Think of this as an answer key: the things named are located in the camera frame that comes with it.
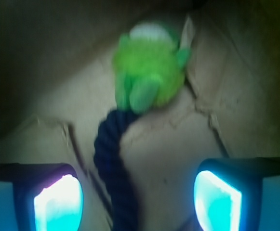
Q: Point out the green plush frog toy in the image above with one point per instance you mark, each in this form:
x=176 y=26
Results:
x=149 y=67

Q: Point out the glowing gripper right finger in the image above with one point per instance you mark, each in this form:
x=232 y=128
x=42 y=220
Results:
x=238 y=194

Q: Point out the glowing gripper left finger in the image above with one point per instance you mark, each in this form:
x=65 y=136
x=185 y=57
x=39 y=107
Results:
x=40 y=197

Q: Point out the brown paper bag bin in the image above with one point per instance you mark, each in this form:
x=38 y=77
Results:
x=56 y=85

